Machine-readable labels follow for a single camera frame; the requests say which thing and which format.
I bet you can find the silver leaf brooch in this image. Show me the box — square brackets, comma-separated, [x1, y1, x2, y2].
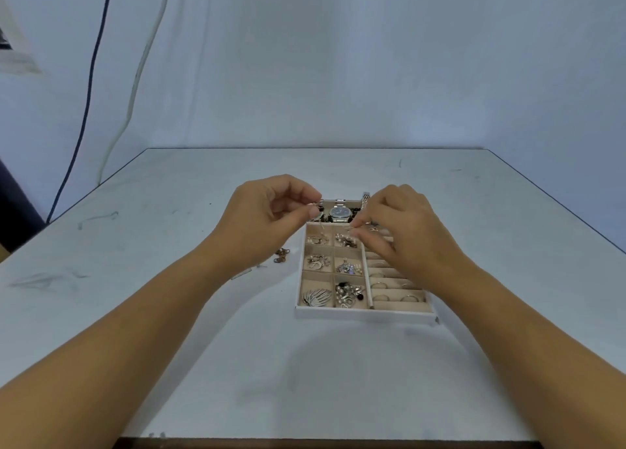
[302, 288, 335, 309]

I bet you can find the black and silver jewelry cluster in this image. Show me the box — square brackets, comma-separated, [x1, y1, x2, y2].
[335, 281, 367, 311]

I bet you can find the dark blue cable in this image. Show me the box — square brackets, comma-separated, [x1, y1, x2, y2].
[46, 0, 114, 225]

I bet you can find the dark blue furniture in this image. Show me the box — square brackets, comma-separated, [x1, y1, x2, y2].
[0, 158, 50, 255]

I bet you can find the white cable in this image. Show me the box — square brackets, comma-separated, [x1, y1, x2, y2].
[98, 0, 174, 186]

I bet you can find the small clear plastic piece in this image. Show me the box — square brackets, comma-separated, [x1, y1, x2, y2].
[230, 264, 268, 281]

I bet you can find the person's right hand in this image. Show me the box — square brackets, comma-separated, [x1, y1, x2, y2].
[349, 184, 478, 298]

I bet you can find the person's left hand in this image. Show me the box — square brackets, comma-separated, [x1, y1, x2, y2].
[209, 174, 324, 281]

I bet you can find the silver wristwatch with blue dial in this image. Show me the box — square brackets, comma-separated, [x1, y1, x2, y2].
[319, 192, 372, 225]

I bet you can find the person's left forearm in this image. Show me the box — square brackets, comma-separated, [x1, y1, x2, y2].
[0, 246, 235, 449]

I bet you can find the white jewelry tray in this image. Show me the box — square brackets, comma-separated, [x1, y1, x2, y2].
[294, 198, 439, 326]

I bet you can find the person's right forearm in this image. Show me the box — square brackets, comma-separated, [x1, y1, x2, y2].
[430, 263, 626, 449]

